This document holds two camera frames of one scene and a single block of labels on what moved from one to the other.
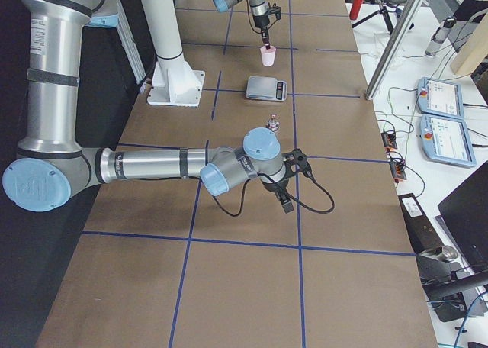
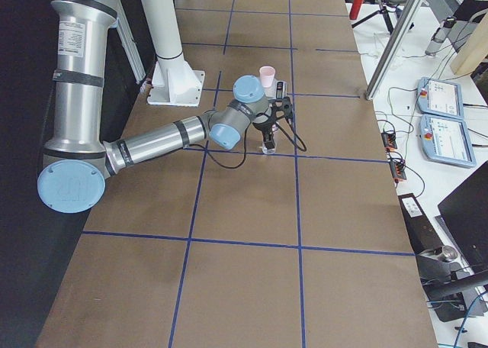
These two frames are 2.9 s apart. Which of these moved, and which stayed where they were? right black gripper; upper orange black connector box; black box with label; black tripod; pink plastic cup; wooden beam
Moved: pink plastic cup; right black gripper
Stayed: upper orange black connector box; wooden beam; black box with label; black tripod
